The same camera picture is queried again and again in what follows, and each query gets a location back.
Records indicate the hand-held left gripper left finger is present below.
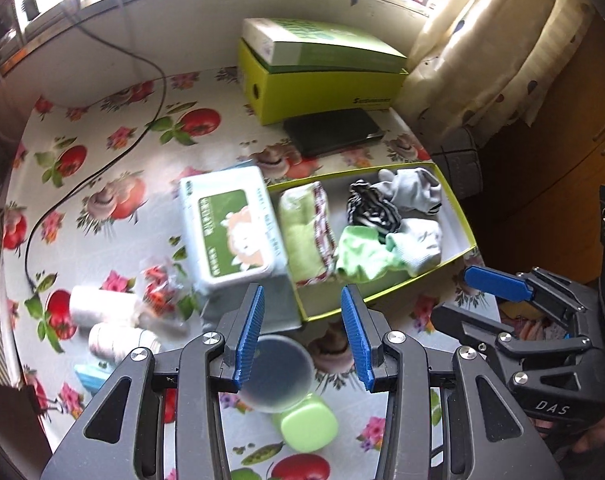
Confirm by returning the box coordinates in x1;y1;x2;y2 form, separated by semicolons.
41;282;266;480

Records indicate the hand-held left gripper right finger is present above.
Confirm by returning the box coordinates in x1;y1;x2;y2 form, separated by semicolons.
339;282;565;480

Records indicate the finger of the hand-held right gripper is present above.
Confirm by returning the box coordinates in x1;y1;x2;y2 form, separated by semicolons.
463;265;583;328
431;304;590;361

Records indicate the light green cloth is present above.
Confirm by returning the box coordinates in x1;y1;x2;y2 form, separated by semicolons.
335;225;398;283

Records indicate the shallow yellow-edged cardboard box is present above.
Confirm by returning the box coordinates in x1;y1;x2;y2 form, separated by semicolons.
266;161;479;323

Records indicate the white grey sock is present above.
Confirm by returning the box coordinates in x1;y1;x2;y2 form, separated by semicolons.
385;218;443;277
372;167;443;215

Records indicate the green towel with red trim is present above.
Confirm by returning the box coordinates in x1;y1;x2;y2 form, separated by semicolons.
277;181;341;286

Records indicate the black and white striped cloth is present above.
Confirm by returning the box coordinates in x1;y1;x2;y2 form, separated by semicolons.
346;180;403;243

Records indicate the grey plastic cup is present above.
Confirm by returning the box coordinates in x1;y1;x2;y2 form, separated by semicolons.
240;336;314;413

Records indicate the light green plastic container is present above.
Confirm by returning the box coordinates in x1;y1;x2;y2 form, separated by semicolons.
281;394;339;452

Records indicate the clear bag with red pieces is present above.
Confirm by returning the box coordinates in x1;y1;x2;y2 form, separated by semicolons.
137;255;203;336

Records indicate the wet wipes pack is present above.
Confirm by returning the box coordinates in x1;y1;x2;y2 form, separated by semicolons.
178;165;303;333

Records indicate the dark grey padded object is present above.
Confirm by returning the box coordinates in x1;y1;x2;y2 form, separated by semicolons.
427;127;484;201

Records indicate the wooden cabinet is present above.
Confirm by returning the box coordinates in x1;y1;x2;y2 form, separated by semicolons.
477;0;605;283

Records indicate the flat black device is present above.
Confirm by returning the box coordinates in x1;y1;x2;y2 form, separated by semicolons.
283;108;384;157

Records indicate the floral tomato print tablecloth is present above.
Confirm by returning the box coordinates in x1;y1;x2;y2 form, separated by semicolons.
0;65;503;480

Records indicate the lime green cardboard box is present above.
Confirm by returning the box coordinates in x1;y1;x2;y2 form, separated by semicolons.
237;37;408;126

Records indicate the cream dotted curtain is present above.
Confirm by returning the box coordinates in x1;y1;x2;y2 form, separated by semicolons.
392;0;603;131

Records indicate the green and white carton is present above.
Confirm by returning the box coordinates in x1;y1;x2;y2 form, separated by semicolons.
241;17;409;75

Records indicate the black cable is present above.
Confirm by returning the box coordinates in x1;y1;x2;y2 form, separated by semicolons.
25;0;169;287

